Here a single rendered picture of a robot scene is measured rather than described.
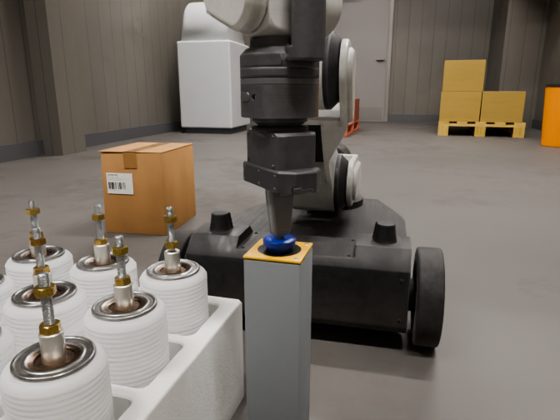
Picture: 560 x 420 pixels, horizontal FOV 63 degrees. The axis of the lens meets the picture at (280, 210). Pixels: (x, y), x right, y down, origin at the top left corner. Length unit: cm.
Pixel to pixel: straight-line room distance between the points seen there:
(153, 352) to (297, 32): 39
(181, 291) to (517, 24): 711
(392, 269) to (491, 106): 501
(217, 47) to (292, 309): 529
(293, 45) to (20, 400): 41
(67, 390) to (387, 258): 61
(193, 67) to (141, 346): 538
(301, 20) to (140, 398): 43
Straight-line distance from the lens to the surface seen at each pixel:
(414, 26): 842
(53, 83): 412
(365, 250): 91
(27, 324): 63
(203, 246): 97
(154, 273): 68
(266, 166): 51
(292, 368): 59
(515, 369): 101
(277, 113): 49
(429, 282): 90
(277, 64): 49
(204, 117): 580
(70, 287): 67
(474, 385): 93
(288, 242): 55
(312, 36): 48
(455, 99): 581
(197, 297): 67
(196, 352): 62
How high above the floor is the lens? 50
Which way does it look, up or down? 14 degrees down
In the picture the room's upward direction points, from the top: straight up
